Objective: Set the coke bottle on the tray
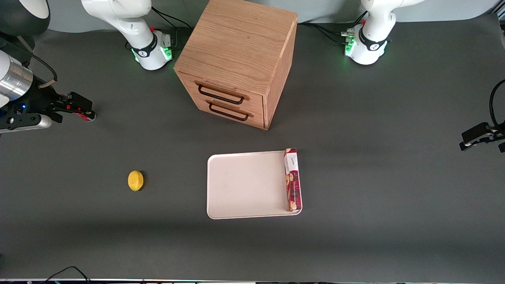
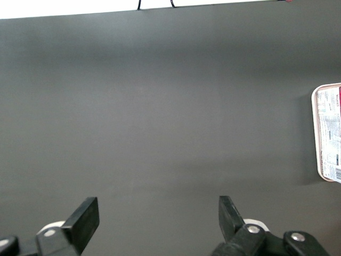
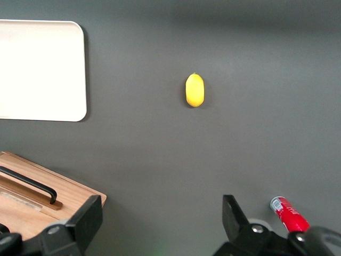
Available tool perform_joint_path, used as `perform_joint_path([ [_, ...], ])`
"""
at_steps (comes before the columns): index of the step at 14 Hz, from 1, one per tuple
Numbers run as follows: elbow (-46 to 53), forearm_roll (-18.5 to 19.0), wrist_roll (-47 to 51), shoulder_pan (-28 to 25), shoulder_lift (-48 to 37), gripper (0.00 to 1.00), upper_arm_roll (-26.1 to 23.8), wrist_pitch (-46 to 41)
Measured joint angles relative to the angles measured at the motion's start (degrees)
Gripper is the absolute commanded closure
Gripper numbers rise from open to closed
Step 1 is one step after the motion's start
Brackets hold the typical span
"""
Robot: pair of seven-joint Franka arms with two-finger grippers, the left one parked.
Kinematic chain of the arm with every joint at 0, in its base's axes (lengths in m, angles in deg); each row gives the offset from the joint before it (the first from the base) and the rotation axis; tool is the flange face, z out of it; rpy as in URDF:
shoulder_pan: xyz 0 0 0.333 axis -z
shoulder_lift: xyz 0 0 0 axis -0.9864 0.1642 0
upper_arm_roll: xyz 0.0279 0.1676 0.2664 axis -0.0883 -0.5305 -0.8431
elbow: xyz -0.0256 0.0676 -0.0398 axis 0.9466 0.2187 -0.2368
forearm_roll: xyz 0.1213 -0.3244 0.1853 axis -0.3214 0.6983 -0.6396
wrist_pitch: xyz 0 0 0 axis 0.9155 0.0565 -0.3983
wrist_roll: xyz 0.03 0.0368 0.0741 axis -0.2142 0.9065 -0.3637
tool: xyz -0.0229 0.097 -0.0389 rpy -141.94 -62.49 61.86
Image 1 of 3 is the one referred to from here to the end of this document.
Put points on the yellow lemon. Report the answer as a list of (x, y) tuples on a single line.
[(135, 180)]

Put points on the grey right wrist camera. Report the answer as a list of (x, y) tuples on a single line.
[(27, 123)]

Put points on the cream plastic tray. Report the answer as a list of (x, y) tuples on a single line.
[(246, 185)]

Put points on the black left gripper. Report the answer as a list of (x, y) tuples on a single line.
[(478, 133)]

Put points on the wooden drawer front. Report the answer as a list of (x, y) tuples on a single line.
[(256, 118), (252, 100)]

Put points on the red cookie box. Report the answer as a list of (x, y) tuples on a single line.
[(292, 185)]

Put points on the wooden two-drawer cabinet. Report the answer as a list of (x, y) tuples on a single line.
[(240, 47)]

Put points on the aluminium frame rail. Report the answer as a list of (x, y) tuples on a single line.
[(500, 10)]

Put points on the dark grey table mat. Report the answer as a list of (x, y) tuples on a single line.
[(375, 236)]

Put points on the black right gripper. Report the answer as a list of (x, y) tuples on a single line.
[(40, 97)]

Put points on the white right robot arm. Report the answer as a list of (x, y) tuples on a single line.
[(130, 27)]

